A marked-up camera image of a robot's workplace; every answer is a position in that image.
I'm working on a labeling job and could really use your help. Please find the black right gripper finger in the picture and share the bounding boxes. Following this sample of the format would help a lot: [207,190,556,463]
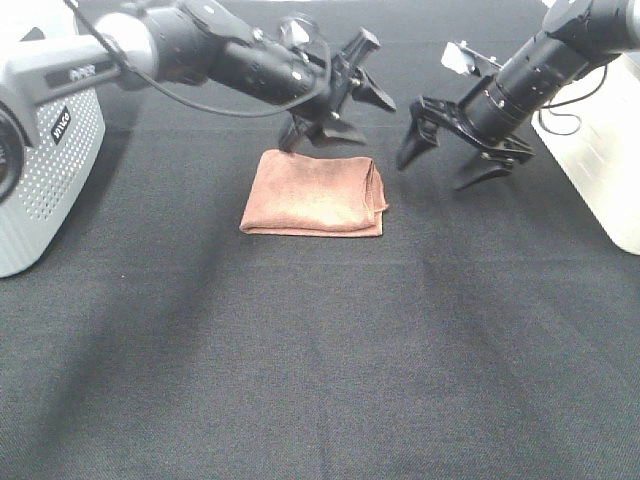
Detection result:
[396,112,440,170]
[453,161,512,191]

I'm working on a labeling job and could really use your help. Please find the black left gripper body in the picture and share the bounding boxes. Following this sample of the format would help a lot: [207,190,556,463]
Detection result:
[278,28,380,152]

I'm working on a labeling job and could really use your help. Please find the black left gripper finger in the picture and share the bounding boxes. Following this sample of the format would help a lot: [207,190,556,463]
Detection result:
[357,68,396,112]
[312,122,366,146]

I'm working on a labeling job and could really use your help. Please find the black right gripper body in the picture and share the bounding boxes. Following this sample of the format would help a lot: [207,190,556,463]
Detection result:
[409,96,534,164]

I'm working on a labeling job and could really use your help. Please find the brown microfibre towel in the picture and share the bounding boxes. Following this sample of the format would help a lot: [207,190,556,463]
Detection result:
[240,149,388,237]

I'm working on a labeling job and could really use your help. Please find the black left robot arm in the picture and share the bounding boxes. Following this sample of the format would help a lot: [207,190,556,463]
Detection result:
[1,1,396,197]

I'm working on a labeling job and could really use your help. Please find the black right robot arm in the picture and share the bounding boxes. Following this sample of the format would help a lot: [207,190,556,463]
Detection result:
[396,1,639,190]

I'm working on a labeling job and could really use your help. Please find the white storage box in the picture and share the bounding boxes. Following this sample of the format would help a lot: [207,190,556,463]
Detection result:
[531,52,639,255]

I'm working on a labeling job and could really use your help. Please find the black table mat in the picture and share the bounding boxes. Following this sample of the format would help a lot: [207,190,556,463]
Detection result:
[1,1,639,479]

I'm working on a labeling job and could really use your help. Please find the grey perforated laundry basket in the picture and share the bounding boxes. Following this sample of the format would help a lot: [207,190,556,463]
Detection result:
[0,0,107,279]

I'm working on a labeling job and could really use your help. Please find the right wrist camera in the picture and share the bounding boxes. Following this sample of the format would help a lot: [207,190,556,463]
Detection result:
[441,41,502,77]

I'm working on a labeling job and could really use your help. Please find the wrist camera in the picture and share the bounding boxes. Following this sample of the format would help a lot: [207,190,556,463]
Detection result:
[441,41,502,77]
[278,16,319,50]

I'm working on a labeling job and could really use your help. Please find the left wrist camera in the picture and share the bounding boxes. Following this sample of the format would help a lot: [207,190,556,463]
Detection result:
[278,16,319,50]

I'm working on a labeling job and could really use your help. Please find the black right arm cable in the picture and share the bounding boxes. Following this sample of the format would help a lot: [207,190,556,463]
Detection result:
[537,62,609,137]

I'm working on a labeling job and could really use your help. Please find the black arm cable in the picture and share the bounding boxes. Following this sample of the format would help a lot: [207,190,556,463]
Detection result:
[62,0,334,119]
[537,62,609,137]

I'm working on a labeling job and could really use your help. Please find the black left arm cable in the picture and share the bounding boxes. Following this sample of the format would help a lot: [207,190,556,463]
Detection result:
[62,0,334,119]

